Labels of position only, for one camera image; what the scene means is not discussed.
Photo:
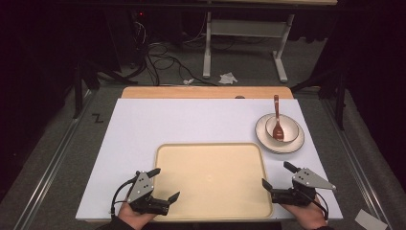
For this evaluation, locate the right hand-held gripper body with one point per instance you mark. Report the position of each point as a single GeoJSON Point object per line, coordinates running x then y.
{"type": "Point", "coordinates": [306, 182]}

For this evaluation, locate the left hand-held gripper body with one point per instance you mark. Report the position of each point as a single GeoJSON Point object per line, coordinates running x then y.
{"type": "Point", "coordinates": [140, 188]}

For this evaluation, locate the person's left hand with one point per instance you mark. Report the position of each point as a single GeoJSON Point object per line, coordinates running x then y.
{"type": "Point", "coordinates": [135, 218]}

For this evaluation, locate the person's right hand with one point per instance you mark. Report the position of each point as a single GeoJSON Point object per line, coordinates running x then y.
{"type": "Point", "coordinates": [308, 215]}

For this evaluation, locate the white dark-rimmed plate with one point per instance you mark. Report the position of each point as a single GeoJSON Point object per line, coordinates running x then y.
{"type": "Point", "coordinates": [288, 146]}

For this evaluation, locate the reddish-brown wooden spoon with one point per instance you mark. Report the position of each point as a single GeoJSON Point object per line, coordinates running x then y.
{"type": "Point", "coordinates": [278, 131]}

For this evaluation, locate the white bowl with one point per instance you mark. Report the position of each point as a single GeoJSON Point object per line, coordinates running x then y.
{"type": "Point", "coordinates": [291, 127]}

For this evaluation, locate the beige plastic tray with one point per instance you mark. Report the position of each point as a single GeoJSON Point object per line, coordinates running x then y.
{"type": "Point", "coordinates": [212, 182]}

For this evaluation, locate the white table board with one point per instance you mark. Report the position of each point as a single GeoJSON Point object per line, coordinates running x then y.
{"type": "Point", "coordinates": [178, 124]}

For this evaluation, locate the flat white paper sheet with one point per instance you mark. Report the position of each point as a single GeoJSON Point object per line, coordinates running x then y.
{"type": "Point", "coordinates": [370, 221]}

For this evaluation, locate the black metal stand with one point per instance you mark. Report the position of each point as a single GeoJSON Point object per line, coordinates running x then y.
{"type": "Point", "coordinates": [78, 89]}
{"type": "Point", "coordinates": [341, 96]}

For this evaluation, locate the wooden table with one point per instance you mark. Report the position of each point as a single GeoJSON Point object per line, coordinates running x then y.
{"type": "Point", "coordinates": [191, 92]}

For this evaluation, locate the small crumpled white paper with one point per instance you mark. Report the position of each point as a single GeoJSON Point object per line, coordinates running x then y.
{"type": "Point", "coordinates": [188, 81]}

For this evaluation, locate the large crumpled white paper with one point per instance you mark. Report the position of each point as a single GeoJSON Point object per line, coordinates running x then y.
{"type": "Point", "coordinates": [228, 78]}

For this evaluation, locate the metal floor rail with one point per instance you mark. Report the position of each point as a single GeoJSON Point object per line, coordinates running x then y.
{"type": "Point", "coordinates": [357, 166]}
{"type": "Point", "coordinates": [51, 169]}

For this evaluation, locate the white metal desk frame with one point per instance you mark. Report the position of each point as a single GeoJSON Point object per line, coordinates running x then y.
{"type": "Point", "coordinates": [245, 28]}

